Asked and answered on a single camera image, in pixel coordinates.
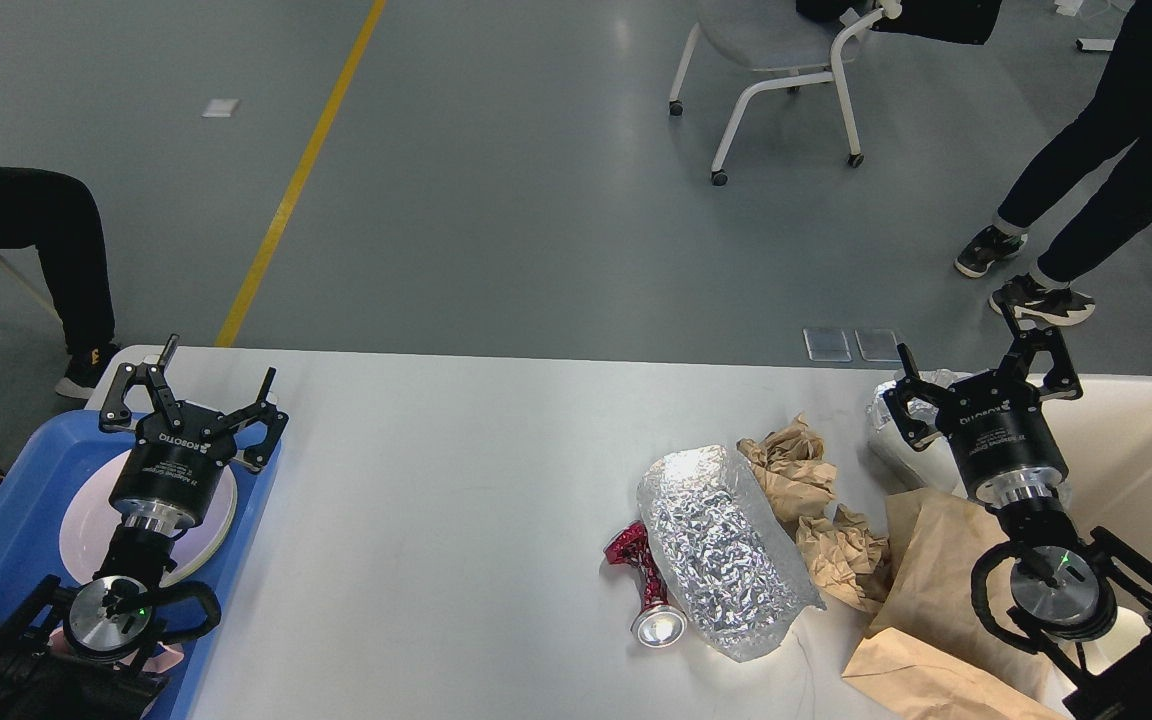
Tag crumpled brown paper upper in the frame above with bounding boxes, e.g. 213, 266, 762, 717
736, 414, 838, 535

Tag crushed red can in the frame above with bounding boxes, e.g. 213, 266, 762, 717
602, 520, 689, 650

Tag white paper cup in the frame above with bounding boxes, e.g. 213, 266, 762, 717
1082, 607, 1149, 675

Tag large silver foil bag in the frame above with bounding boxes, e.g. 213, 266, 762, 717
637, 445, 826, 662

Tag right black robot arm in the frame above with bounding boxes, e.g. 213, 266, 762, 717
882, 306, 1152, 719

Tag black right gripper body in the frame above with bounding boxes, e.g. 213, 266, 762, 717
946, 386, 1068, 506

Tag brown paper bag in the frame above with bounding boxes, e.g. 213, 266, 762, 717
842, 488, 1062, 719

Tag small silver foil bag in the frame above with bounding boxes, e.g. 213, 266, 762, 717
869, 370, 1005, 502

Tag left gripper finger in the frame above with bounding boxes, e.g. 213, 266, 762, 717
99, 334, 187, 433
211, 367, 290, 473

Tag pink ribbed mug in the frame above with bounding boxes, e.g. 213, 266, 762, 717
41, 629, 185, 719

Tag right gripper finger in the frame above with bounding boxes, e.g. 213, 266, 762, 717
993, 302, 1084, 404
882, 343, 962, 452

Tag crumpled brown paper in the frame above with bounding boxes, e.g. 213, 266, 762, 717
736, 414, 838, 535
794, 503, 890, 615

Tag person in black left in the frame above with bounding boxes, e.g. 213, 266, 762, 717
0, 165, 123, 531

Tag crumpled brown paper lower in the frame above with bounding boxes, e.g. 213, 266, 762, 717
794, 503, 890, 615

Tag walking person black sneakers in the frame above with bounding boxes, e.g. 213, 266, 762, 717
954, 1, 1152, 327

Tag grey white office chair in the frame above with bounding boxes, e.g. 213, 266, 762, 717
668, 1, 902, 187

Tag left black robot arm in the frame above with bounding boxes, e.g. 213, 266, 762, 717
0, 338, 289, 719

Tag pink plate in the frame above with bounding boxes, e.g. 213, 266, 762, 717
59, 450, 238, 585

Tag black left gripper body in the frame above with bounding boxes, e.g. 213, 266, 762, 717
109, 406, 236, 530

